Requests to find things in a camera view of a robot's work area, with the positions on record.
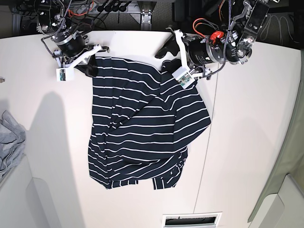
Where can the grey cloth pile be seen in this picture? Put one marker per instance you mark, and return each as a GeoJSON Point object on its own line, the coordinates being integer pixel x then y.
{"type": "Point", "coordinates": [12, 143]}

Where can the white vent slot frame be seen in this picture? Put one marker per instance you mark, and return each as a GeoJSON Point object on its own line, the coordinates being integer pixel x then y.
{"type": "Point", "coordinates": [197, 220]}

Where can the navy white striped t-shirt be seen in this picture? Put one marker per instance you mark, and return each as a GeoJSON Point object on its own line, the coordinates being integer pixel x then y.
{"type": "Point", "coordinates": [143, 122]}

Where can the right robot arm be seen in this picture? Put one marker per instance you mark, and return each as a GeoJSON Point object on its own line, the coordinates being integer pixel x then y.
{"type": "Point", "coordinates": [54, 16]}

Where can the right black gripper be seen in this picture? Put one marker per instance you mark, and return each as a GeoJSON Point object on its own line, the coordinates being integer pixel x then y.
{"type": "Point", "coordinates": [72, 45]}

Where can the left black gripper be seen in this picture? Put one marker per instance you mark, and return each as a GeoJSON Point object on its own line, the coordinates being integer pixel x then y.
{"type": "Point", "coordinates": [200, 51]}

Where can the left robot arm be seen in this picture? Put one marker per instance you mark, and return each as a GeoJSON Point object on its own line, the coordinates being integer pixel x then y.
{"type": "Point", "coordinates": [238, 29]}

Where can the aluminium frame post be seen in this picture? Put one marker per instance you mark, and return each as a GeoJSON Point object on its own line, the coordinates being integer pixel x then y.
{"type": "Point", "coordinates": [146, 8]}

